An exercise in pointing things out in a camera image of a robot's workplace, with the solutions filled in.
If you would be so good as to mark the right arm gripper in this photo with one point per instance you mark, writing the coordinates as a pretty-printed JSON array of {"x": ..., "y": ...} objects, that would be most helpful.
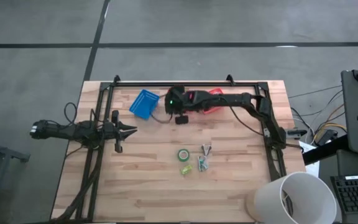
[{"x": 185, "y": 104}]

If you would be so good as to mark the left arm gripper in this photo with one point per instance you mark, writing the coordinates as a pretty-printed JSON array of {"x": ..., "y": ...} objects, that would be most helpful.
[{"x": 110, "y": 132}]

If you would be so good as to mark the purple staple remover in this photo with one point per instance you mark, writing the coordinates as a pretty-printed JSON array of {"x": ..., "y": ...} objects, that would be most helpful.
[{"x": 206, "y": 150}]

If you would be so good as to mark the green tape roll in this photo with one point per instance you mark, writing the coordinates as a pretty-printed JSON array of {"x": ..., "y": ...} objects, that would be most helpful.
[{"x": 178, "y": 155}]

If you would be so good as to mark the green staple box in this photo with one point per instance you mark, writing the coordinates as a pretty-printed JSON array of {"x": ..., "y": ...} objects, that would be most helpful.
[{"x": 186, "y": 170}]

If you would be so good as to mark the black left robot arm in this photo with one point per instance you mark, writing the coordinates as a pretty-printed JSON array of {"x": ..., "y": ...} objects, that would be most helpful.
[{"x": 64, "y": 132}]

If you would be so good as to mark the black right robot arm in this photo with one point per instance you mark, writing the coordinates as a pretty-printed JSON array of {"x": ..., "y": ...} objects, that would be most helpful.
[{"x": 244, "y": 99}]

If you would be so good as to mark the red plastic basket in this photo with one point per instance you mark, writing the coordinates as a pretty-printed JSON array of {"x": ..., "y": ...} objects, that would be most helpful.
[{"x": 191, "y": 95}]

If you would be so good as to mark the blue plastic basket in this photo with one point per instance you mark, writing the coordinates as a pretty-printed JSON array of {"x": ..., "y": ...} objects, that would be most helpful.
[{"x": 143, "y": 104}]

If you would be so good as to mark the orange plastic basket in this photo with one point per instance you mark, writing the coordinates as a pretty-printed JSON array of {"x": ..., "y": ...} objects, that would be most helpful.
[{"x": 215, "y": 92}]

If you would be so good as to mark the dark grey stand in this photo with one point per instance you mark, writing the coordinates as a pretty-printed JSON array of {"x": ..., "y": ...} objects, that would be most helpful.
[{"x": 2, "y": 152}]

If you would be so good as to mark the white paper sheet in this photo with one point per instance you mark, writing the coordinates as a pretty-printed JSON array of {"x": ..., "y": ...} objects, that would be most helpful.
[{"x": 312, "y": 168}]

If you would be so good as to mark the black bar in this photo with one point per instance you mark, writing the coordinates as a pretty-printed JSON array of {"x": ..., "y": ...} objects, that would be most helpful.
[{"x": 322, "y": 152}]

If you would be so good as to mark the black power adapter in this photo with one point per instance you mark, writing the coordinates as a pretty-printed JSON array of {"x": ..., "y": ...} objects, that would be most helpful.
[{"x": 327, "y": 136}]

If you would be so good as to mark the black keyboard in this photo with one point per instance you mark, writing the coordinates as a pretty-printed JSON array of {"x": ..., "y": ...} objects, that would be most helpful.
[{"x": 356, "y": 193}]

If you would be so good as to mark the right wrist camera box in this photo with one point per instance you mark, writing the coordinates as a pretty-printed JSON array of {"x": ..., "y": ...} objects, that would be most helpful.
[{"x": 170, "y": 105}]

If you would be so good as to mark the black table frame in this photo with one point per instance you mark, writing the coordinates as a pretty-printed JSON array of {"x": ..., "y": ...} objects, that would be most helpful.
[{"x": 182, "y": 84}]

